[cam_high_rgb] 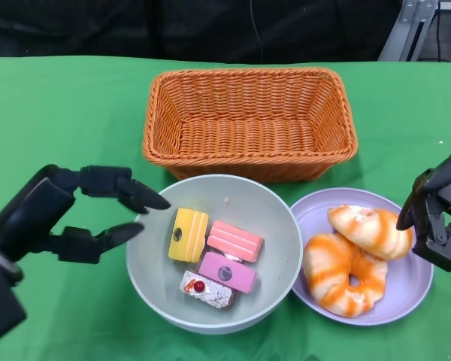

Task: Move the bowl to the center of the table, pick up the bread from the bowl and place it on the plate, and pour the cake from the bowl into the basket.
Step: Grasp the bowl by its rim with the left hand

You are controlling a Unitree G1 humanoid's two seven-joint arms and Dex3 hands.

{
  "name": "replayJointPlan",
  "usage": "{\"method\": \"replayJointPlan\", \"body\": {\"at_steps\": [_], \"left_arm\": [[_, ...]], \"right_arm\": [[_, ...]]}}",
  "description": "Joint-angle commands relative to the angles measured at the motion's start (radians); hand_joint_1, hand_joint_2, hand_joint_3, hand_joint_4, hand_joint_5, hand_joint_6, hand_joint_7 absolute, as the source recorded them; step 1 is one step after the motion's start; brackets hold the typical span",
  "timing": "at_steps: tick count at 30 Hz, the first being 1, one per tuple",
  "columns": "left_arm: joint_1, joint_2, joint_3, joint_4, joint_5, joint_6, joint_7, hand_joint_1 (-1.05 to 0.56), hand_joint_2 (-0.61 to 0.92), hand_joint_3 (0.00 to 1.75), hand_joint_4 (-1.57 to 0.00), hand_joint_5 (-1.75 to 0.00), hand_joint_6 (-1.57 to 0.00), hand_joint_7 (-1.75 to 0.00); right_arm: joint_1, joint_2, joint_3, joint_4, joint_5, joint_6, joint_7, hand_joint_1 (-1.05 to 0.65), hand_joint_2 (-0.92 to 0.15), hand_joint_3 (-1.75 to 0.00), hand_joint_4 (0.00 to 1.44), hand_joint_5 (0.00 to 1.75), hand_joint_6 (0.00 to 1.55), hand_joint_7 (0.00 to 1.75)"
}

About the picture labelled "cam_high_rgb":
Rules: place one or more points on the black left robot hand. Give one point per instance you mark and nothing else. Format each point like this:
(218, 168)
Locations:
(30, 210)

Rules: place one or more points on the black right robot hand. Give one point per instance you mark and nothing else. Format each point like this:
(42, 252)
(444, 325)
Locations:
(447, 225)

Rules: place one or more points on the orange striped bread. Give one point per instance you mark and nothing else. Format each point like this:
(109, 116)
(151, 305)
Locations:
(376, 233)
(330, 270)

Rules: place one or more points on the grey-green bowl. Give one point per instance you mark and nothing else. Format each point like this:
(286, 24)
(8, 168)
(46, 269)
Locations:
(154, 293)

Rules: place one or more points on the light purple plate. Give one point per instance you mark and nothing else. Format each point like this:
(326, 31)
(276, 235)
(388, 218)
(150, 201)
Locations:
(312, 214)

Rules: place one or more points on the yellow cake block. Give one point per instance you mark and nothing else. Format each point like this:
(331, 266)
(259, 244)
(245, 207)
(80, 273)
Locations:
(188, 237)

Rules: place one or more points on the chocolate cake with cherry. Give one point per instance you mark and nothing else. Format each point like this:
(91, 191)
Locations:
(210, 291)

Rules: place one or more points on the purple cake with dark dot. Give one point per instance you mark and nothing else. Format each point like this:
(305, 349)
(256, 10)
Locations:
(225, 272)

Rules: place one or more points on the pink striped cake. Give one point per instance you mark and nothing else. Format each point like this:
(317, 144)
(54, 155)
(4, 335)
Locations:
(235, 240)

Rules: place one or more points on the orange wicker basket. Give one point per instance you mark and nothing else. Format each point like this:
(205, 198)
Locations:
(248, 128)

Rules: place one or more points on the green tablecloth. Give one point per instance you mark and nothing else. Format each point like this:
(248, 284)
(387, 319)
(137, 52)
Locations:
(60, 113)

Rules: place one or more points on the black backdrop cloth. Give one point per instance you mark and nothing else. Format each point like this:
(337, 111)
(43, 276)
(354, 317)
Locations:
(135, 26)

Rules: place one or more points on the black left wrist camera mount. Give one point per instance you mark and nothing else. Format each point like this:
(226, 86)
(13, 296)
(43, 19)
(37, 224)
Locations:
(0, 312)

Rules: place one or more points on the aluminium frame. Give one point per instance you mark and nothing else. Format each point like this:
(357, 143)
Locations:
(406, 34)

